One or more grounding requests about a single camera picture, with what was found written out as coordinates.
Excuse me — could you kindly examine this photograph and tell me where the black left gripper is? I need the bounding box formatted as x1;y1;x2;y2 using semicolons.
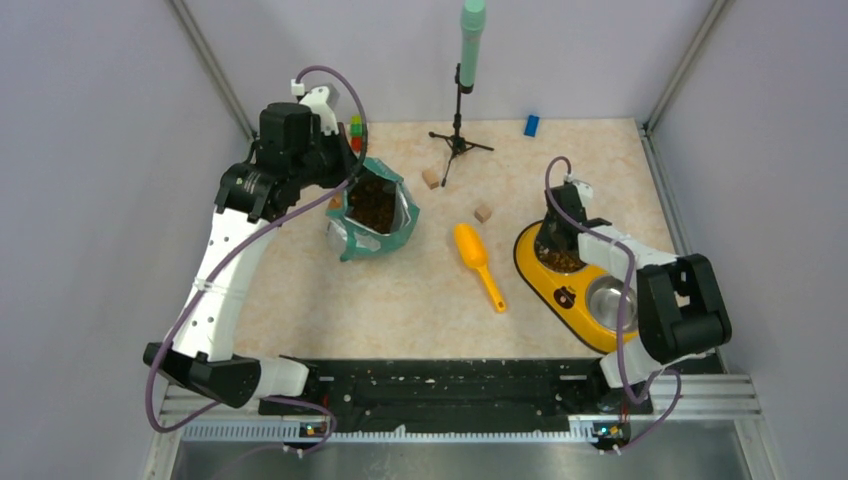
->
290;121;365;188

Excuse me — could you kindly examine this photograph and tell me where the yellow double pet bowl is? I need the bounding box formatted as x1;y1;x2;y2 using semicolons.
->
513;221;623;354

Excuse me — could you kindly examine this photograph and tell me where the yellow plastic scoop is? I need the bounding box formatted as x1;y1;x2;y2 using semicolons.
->
453;223;507;313

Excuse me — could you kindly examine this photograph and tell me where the green pet food bag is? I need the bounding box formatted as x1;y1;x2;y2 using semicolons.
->
325;157;420;262

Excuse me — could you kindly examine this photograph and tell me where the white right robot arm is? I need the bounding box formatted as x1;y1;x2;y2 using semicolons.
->
543;181;732;412

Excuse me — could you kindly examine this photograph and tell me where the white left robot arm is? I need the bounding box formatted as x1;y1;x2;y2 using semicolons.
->
143;102;356;414

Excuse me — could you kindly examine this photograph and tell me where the brown pet food kibble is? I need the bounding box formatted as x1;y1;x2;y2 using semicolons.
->
347;177;396;234

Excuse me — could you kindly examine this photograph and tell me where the colourful toy block stack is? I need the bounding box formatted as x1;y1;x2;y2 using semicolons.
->
349;115;364;153

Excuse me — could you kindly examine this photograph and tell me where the small wooden cube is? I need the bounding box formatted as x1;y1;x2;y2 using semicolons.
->
474;204;493;224

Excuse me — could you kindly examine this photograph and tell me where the blue small object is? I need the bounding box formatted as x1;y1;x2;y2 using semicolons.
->
523;115;540;137

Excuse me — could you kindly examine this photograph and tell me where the black tripod stand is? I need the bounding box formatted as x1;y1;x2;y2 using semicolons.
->
428;63;494;187

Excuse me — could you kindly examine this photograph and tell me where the rectangular wooden block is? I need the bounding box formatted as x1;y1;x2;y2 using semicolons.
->
421;169;441;190

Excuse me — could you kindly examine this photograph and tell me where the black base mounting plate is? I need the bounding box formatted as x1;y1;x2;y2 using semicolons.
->
195;357;654;435

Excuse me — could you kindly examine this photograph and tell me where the green cylinder on stand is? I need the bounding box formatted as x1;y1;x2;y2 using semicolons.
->
458;0;486;94

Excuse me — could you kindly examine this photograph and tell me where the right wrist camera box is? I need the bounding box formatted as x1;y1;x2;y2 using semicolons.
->
567;178;594;208

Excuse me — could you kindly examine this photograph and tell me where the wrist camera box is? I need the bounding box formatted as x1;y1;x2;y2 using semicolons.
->
290;79;339;136
567;178;594;208

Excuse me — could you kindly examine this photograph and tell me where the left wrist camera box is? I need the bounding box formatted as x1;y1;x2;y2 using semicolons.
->
290;79;339;136

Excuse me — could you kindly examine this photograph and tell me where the aluminium front rail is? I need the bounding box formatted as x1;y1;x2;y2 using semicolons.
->
178;375;761;445

